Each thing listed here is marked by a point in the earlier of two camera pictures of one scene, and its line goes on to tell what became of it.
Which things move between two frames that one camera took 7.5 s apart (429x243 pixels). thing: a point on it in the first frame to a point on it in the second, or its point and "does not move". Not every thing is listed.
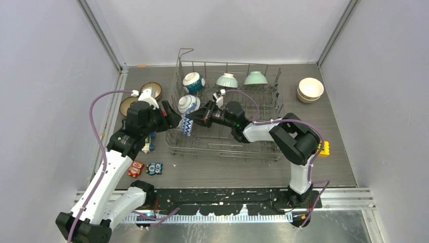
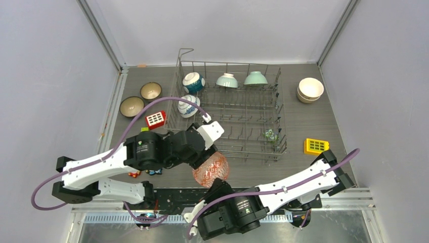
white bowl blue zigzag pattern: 186,123 to 215,166
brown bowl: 126,104 does not move
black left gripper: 171,120 to 196,161
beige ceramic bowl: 305,100 does not move
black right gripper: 203,116 to 217,186
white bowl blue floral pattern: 188,103 does not move
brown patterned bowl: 156,90 does not move
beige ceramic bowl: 310,87 does not move
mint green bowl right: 255,78 does not move
